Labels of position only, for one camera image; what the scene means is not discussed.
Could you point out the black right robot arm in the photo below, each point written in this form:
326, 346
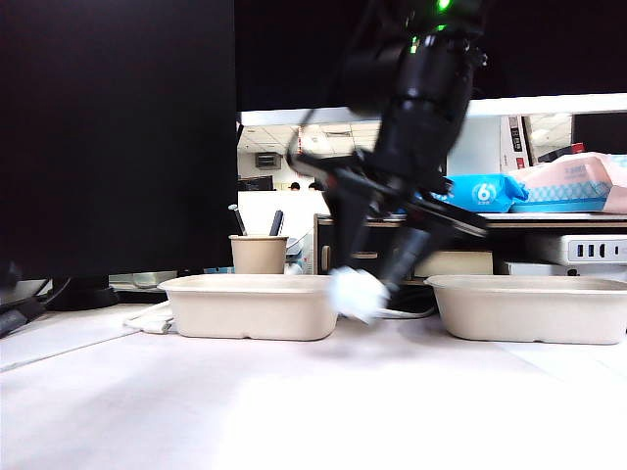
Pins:
426, 98

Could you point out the blue wet wipes pack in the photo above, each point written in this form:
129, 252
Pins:
485, 193

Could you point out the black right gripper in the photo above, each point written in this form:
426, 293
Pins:
406, 186

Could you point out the pink tissue pack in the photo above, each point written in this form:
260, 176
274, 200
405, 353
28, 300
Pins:
573, 176

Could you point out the beige cardboard box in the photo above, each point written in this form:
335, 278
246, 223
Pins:
460, 263

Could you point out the large black computer monitor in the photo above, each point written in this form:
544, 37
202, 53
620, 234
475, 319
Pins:
117, 147

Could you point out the black wooden desk organizer shelf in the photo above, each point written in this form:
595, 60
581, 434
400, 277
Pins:
539, 222

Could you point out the pale blue round doll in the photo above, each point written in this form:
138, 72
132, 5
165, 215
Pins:
360, 296

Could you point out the dark grey flat device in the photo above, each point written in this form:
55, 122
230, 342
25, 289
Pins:
17, 318

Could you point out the white USB hub dock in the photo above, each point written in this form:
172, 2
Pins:
597, 249

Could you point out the silver-tipped dark pen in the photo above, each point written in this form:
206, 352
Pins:
238, 222

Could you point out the white printed poster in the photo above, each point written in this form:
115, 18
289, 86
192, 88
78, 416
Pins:
514, 142

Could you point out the black pen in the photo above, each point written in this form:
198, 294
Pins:
276, 222

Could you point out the brown paper cup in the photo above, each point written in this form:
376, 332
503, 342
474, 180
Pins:
258, 254

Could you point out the beige pulp paper box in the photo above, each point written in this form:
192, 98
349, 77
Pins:
529, 313
250, 308

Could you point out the flat white box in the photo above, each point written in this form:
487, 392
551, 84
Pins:
534, 268

